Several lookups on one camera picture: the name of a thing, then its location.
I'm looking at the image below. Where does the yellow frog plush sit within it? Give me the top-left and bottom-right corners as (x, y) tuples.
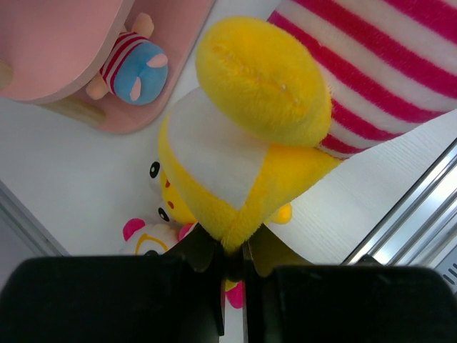
(150, 157), (298, 246)
(157, 0), (457, 255)

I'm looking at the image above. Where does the pink three-tier shelf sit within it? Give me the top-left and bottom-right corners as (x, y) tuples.
(1, 1), (214, 134)

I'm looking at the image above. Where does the aluminium front rail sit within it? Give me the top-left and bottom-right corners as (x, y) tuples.
(343, 141), (456, 294)

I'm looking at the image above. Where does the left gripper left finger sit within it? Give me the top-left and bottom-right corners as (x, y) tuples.
(167, 224), (224, 336)

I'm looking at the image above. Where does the boy doll plush in shelf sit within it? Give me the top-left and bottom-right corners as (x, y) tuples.
(86, 13), (169, 106)

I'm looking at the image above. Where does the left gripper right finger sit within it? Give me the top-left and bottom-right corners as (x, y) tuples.
(242, 225), (310, 339)

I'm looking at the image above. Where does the white pink bear plush left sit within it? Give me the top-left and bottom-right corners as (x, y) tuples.
(119, 218), (247, 310)

